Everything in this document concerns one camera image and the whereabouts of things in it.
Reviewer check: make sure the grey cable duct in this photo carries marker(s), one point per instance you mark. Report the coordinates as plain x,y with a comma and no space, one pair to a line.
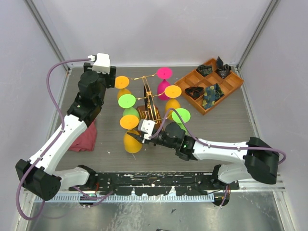
172,198

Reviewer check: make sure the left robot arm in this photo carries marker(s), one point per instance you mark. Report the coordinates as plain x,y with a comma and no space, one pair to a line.
38,174

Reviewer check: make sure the black patterned folded tie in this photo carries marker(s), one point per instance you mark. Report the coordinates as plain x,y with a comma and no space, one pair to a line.
223,70

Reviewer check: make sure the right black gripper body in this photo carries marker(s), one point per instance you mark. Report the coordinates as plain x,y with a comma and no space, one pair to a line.
158,139

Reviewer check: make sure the orange wine glass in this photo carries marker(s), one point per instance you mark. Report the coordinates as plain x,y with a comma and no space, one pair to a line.
129,122
172,92
121,83

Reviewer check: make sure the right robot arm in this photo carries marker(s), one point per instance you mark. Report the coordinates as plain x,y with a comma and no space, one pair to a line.
236,161

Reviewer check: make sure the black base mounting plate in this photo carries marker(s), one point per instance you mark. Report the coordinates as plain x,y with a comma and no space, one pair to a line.
152,183

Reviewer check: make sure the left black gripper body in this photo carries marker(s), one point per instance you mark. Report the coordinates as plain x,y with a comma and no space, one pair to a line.
106,77

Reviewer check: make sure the dark green folded tie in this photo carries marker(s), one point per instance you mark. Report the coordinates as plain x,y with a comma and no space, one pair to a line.
204,70

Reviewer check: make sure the green wine glass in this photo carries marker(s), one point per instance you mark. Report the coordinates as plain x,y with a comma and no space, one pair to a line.
184,116
127,102

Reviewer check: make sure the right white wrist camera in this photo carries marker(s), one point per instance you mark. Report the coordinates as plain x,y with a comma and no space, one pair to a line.
146,127

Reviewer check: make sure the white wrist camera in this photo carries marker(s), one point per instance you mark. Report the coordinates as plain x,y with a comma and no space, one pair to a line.
146,127
101,63

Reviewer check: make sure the gold wire wine glass rack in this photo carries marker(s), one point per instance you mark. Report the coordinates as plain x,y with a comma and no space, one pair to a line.
149,111

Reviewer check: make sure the green wine glass front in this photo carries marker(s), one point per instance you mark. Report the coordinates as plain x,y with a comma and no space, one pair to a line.
184,116

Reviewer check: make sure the blue floral folded tie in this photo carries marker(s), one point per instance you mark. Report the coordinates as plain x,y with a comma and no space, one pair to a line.
212,94

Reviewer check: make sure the red cloth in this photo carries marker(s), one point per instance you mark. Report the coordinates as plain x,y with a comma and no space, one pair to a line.
85,141

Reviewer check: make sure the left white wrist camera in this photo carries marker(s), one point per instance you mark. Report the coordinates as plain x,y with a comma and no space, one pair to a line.
101,63

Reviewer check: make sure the pink wine glass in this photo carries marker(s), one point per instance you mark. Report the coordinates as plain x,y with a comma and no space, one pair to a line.
164,74

